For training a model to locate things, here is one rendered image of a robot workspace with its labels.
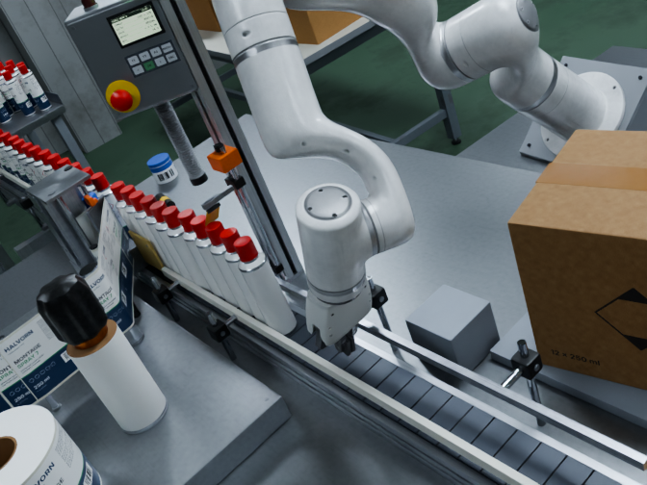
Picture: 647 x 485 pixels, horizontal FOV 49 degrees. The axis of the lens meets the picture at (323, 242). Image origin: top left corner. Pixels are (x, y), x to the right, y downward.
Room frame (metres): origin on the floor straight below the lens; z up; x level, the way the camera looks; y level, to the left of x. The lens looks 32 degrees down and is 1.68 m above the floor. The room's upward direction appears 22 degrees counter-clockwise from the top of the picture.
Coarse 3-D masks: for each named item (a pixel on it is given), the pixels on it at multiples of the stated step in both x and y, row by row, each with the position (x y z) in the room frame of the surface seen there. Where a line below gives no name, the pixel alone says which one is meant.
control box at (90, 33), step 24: (96, 0) 1.36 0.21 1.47; (120, 0) 1.27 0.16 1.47; (144, 0) 1.26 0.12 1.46; (72, 24) 1.27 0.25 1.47; (96, 24) 1.27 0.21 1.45; (168, 24) 1.26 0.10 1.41; (96, 48) 1.27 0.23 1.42; (120, 48) 1.27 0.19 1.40; (144, 48) 1.26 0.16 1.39; (96, 72) 1.27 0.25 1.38; (120, 72) 1.27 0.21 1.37; (168, 72) 1.26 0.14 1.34; (144, 96) 1.27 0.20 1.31; (168, 96) 1.26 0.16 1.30
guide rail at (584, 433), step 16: (288, 288) 1.05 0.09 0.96; (384, 336) 0.83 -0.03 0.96; (416, 352) 0.77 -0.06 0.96; (432, 352) 0.76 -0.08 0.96; (448, 368) 0.72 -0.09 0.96; (464, 368) 0.71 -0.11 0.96; (480, 384) 0.67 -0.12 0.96; (496, 384) 0.66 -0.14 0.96; (512, 400) 0.63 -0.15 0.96; (528, 400) 0.61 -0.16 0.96; (544, 416) 0.58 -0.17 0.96; (560, 416) 0.57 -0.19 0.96; (576, 432) 0.55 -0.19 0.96; (592, 432) 0.53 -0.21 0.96; (608, 448) 0.51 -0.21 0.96; (624, 448) 0.50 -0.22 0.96; (640, 464) 0.48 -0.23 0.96
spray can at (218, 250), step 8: (208, 224) 1.16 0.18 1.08; (216, 224) 1.14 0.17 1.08; (208, 232) 1.13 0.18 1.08; (216, 232) 1.13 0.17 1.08; (216, 240) 1.13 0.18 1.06; (216, 248) 1.13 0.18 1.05; (224, 248) 1.12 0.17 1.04; (216, 256) 1.13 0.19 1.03; (224, 264) 1.12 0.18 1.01; (224, 272) 1.13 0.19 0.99; (232, 280) 1.12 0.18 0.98; (232, 288) 1.13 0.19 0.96; (240, 296) 1.12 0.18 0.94; (240, 304) 1.13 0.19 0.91; (248, 312) 1.12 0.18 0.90
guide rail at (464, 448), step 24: (192, 288) 1.25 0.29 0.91; (240, 312) 1.11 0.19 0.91; (312, 360) 0.90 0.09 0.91; (360, 384) 0.80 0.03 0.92; (384, 408) 0.76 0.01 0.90; (408, 408) 0.72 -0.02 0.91; (432, 432) 0.67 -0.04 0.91; (480, 456) 0.60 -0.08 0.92; (504, 480) 0.57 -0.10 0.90; (528, 480) 0.54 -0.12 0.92
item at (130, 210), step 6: (126, 186) 1.48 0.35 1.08; (132, 186) 1.46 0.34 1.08; (120, 192) 1.45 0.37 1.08; (126, 192) 1.45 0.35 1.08; (132, 192) 1.45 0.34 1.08; (126, 198) 1.45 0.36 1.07; (126, 204) 1.45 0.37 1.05; (126, 210) 1.45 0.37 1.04; (132, 210) 1.44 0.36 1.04; (132, 216) 1.44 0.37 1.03; (132, 222) 1.45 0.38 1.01; (138, 228) 1.44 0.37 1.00
